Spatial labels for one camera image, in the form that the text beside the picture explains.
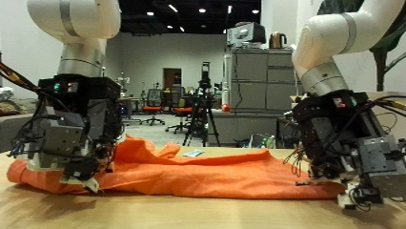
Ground orange button shirt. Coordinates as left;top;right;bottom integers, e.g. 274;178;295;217
5;134;347;200

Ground hand cable bundle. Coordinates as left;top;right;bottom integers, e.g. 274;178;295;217
365;94;406;113
0;61;42;96

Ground grey sofa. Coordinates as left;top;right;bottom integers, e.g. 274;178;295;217
0;113;42;153

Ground small blue white packet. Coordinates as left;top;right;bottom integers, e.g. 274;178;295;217
180;149;204;158

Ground small white humanoid robot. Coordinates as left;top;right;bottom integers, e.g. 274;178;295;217
118;72;131;90

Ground brown door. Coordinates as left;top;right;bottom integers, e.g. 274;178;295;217
162;67;182;92

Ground brown cushion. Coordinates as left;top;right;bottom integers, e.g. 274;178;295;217
0;87;39;117

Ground green bottles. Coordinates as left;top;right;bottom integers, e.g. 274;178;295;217
258;135;276;150

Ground low grey cabinet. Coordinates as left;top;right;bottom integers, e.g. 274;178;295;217
206;109;284;148

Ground black camera tripod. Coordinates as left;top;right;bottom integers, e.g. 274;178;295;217
180;61;220;148

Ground grey box monitor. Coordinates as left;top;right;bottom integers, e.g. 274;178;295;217
226;22;266;50

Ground orange seat office chair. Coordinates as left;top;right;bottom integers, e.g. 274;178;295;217
163;85;194;135
138;89;164;126

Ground right hand cable bundle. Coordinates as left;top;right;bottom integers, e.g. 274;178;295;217
0;61;42;96

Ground copper kettle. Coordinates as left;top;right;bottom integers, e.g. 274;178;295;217
267;31;287;51

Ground left hand cable bundle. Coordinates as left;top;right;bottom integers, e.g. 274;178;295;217
365;94;406;113

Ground tall grey drawer cabinet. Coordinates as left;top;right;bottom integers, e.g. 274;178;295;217
223;48;303;114

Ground wooden desk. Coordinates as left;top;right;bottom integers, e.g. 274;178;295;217
119;94;143;123

